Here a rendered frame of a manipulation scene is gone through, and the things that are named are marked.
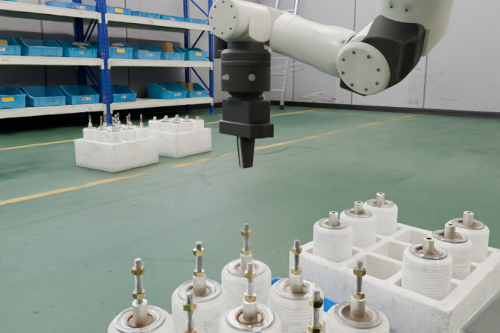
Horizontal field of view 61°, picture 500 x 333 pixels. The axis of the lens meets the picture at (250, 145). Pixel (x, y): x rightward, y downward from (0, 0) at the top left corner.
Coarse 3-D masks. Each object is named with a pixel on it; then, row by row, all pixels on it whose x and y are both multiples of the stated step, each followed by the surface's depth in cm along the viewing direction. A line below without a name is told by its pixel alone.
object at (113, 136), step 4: (112, 120) 271; (112, 124) 272; (112, 128) 272; (108, 132) 269; (112, 132) 269; (116, 132) 270; (120, 132) 272; (108, 136) 269; (112, 136) 269; (116, 136) 270; (120, 136) 272; (108, 140) 270; (112, 140) 269; (116, 140) 270; (120, 140) 272
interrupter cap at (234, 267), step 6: (228, 264) 82; (234, 264) 83; (258, 264) 83; (264, 264) 82; (228, 270) 80; (234, 270) 80; (240, 270) 81; (258, 270) 80; (264, 270) 80; (240, 276) 78
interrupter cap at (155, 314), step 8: (128, 312) 66; (152, 312) 66; (160, 312) 66; (120, 320) 64; (128, 320) 64; (152, 320) 64; (160, 320) 64; (120, 328) 62; (128, 328) 62; (136, 328) 62; (144, 328) 62; (152, 328) 62
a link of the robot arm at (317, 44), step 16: (288, 32) 66; (304, 32) 64; (320, 32) 63; (336, 32) 62; (352, 32) 62; (288, 48) 66; (304, 48) 64; (320, 48) 62; (336, 48) 61; (320, 64) 64
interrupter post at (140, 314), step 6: (144, 300) 64; (132, 306) 63; (138, 306) 63; (144, 306) 63; (132, 312) 64; (138, 312) 63; (144, 312) 64; (138, 318) 63; (144, 318) 64; (138, 324) 63
